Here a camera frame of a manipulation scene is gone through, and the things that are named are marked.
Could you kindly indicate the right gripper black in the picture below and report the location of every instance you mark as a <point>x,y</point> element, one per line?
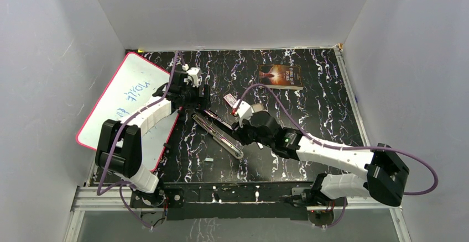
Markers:
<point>239,132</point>

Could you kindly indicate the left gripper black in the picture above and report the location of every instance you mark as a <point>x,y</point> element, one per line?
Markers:
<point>203,103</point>

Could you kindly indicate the black stapler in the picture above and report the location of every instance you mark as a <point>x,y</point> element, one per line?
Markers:
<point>220,131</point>

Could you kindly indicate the small red staple box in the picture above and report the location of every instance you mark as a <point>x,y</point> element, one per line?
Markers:
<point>230,99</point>

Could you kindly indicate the cardboard staple tray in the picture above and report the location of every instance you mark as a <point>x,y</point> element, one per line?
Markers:
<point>258,107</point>

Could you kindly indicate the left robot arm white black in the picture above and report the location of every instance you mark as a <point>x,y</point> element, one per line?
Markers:
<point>119,147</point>

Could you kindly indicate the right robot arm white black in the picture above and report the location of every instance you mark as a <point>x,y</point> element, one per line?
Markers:
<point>378,172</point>

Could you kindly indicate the pink-framed whiteboard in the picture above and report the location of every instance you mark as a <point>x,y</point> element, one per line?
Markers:
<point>132,85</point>

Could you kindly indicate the dark paperback book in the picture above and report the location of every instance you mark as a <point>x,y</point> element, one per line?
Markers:
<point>282,77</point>

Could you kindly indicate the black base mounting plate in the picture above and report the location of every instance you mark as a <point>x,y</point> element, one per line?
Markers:
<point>231,200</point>

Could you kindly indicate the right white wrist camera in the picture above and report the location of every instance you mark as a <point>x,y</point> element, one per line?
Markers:
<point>242,111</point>

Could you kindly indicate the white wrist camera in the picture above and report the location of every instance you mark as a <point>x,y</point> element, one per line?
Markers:
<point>242,111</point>
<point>193,75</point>

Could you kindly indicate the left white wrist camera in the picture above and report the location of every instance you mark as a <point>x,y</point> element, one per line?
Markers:
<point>193,75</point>

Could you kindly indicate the aluminium frame rail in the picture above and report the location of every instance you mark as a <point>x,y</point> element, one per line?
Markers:
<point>111,217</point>

